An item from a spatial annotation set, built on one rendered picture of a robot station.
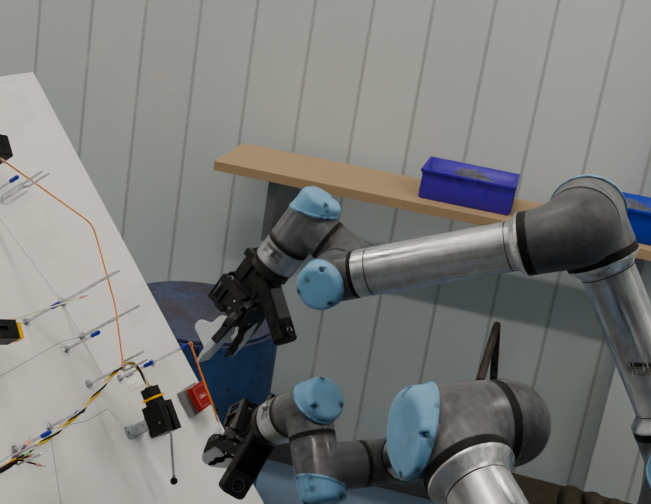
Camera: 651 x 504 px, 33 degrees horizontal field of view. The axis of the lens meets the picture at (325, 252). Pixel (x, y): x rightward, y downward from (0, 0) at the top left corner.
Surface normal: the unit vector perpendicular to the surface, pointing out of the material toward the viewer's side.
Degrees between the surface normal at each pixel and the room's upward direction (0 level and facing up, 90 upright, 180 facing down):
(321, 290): 90
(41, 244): 50
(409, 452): 88
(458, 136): 90
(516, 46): 90
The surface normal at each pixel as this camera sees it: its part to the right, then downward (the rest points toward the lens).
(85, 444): 0.80, -0.41
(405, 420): -0.93, -0.09
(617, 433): -0.22, 0.27
